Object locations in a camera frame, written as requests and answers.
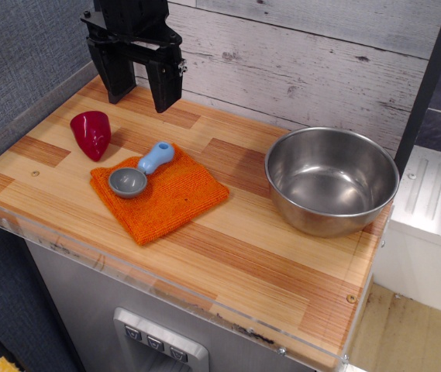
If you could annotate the black vertical metal post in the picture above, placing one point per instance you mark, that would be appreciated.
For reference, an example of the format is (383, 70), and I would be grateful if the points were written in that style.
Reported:
(421, 104)

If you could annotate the white toy sink unit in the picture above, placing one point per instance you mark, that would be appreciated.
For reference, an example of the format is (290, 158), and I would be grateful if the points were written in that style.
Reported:
(409, 260)

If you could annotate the blue and grey toy spoon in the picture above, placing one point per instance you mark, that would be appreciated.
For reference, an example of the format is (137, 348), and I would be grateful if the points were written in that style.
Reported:
(129, 182)

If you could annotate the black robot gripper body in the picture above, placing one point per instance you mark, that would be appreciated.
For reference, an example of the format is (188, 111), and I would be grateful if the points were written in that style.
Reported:
(124, 22)

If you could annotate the silver toy fridge cabinet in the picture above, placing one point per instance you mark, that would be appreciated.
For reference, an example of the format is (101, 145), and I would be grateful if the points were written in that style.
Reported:
(87, 299)

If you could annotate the stainless steel bowl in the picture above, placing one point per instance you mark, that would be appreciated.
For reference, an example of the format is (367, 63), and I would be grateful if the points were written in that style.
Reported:
(329, 182)

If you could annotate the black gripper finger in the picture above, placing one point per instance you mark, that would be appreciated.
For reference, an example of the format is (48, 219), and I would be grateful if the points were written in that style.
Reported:
(115, 70)
(165, 71)

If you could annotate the silver dispenser button panel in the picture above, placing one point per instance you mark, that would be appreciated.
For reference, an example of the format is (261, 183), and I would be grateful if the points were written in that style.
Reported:
(148, 346)

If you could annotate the orange knitted cloth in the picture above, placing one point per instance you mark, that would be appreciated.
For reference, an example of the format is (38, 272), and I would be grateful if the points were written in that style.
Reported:
(176, 193)

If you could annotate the red toy pepper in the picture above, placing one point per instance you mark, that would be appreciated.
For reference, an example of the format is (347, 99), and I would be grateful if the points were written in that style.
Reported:
(92, 133)

